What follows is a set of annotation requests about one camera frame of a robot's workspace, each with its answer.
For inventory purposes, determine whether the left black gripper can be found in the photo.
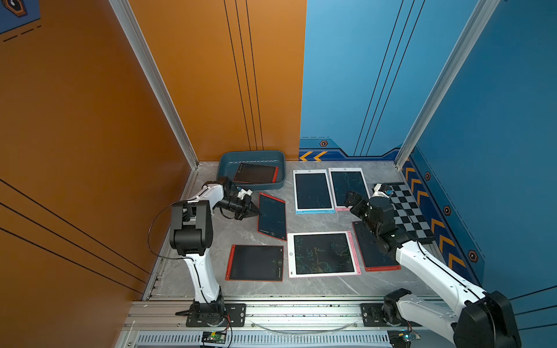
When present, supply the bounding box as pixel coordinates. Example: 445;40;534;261
215;196;262;220

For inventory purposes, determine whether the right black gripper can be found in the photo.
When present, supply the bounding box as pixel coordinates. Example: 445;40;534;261
344;189;381;239

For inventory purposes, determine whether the red writing tablet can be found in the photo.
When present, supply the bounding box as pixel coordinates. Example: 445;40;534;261
352;221;401;272
233;162;279;184
225;245;284;282
258;192;287;241

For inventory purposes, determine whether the pink writing tablet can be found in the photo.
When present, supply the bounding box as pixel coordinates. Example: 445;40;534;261
287;231;361;278
328;168;371;212

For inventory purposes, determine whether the teal storage box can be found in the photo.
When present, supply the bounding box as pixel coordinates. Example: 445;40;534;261
216;150;286;191

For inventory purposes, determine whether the light blue writing tablet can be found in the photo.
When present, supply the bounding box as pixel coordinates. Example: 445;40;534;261
293;169;335;215

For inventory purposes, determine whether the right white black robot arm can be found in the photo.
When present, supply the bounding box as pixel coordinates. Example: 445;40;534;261
345;185;522;347

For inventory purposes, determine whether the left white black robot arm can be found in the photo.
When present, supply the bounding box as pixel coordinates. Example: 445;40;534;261
169;177;260;326

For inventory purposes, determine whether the black grey chessboard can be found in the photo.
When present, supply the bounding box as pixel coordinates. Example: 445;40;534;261
385;182;435;238

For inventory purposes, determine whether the left green circuit board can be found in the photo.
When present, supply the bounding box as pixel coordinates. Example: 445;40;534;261
200;331;228;347

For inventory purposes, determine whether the green circuit board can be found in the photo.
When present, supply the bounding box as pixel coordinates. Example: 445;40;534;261
387;331;422;348
200;331;228;347

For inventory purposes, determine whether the right green circuit board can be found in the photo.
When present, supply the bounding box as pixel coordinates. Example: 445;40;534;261
387;331;422;348

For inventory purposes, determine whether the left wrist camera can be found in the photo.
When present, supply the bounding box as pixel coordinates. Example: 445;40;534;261
236;188;252;200

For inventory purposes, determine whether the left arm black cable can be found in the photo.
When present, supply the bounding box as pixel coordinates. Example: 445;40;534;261
147;199;192;261

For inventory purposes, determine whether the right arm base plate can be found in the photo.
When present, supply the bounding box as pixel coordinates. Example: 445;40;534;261
360;303;408;327

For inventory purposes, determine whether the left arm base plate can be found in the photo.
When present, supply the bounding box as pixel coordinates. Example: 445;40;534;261
186;302;247;328

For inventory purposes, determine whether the aluminium front rail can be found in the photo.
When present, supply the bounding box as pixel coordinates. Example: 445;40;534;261
115;297;454;347

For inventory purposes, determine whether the right aluminium corner post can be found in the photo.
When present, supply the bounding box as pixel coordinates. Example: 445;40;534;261
395;0;500;170

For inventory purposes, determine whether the aluminium corner post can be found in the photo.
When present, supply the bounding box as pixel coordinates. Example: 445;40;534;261
108;0;200;170
395;0;500;170

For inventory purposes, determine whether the left aluminium corner post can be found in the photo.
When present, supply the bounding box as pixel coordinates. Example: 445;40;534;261
108;0;200;170

